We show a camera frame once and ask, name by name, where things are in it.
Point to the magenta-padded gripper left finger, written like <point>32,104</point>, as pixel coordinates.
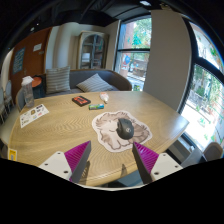
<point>56,164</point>

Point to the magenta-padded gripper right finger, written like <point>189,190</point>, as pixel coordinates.
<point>163,164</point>

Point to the black computer mouse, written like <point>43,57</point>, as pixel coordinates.
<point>125,129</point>

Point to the cat-shaped mouse pad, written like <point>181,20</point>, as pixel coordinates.
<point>105,128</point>

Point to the grey upholstered armchair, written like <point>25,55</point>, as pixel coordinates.
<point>206,155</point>

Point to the yellow sticker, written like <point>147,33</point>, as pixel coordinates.
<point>12,154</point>

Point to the white sticker sheet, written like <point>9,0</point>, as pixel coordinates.
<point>33,115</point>

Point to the black box with red print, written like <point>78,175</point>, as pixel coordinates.
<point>81,101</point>

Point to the small green pack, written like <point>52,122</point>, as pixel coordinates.
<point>96,107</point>

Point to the dark backpack with orange top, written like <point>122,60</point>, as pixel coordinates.
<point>39,88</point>

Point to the group of white chairs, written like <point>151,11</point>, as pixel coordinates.
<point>6,103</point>

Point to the white squeeze tube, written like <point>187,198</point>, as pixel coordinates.
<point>104,97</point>

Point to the black-framed window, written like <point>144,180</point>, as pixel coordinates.
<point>133,53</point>
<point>206,93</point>

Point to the square striped cushion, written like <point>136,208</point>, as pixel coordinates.
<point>58,80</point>

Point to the flat striped cushion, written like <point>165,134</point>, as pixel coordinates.
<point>95,84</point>

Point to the grey curved sofa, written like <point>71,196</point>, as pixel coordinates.
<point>115,79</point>

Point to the brown wooden door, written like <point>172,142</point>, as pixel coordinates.
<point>33,63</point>

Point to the blue poster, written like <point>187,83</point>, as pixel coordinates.
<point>19,60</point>

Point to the small white sign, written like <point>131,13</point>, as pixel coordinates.
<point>37,47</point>

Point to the glass-door wooden cabinet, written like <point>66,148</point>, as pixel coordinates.
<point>92,50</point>

